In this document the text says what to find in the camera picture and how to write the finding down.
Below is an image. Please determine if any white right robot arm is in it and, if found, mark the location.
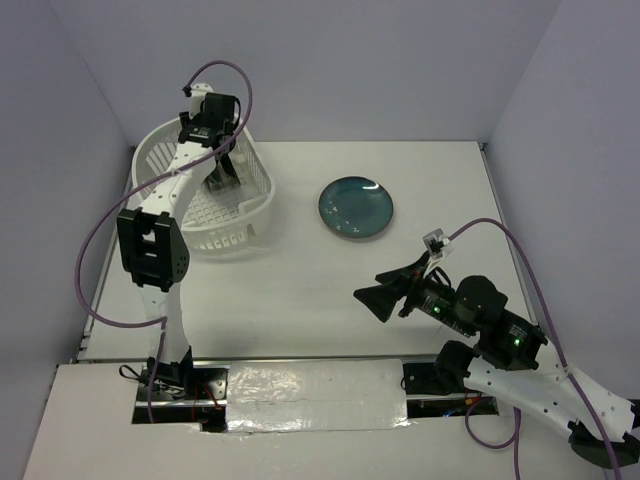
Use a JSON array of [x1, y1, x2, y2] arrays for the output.
[[353, 255, 639, 469]]

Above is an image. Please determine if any teal plate in rack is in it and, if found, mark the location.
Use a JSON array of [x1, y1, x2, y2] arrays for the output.
[[216, 154, 238, 188]]

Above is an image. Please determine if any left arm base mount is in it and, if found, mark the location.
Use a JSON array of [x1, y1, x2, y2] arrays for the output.
[[118, 364, 229, 433]]

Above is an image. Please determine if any white plastic dish rack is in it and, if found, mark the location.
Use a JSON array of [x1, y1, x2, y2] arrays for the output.
[[131, 118, 276, 255]]

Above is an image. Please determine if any blue glazed ceramic plate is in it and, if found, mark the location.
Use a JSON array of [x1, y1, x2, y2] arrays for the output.
[[318, 176, 394, 240]]

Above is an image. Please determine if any silver foil tape sheet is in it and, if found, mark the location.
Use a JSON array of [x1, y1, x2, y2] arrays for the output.
[[226, 359, 409, 434]]

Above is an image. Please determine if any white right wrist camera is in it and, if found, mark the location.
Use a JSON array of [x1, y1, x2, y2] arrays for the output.
[[422, 229, 453, 275]]

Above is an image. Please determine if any beige plate with dark rim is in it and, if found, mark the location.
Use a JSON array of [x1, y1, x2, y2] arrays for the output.
[[204, 163, 225, 192]]

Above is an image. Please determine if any black plate in rack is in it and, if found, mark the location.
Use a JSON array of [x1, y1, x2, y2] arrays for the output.
[[220, 152, 241, 186]]

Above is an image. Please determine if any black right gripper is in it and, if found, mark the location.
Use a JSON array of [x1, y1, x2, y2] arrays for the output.
[[350, 250, 473, 335]]

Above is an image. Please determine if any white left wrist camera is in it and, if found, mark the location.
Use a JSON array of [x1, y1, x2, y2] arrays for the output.
[[182, 83, 214, 118]]

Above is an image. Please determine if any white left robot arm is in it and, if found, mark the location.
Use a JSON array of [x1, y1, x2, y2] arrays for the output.
[[116, 92, 241, 399]]

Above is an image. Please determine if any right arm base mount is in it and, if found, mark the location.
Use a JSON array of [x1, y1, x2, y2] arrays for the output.
[[400, 362, 498, 420]]

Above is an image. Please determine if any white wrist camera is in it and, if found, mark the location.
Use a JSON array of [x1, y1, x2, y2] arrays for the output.
[[422, 229, 453, 275], [182, 83, 214, 118]]

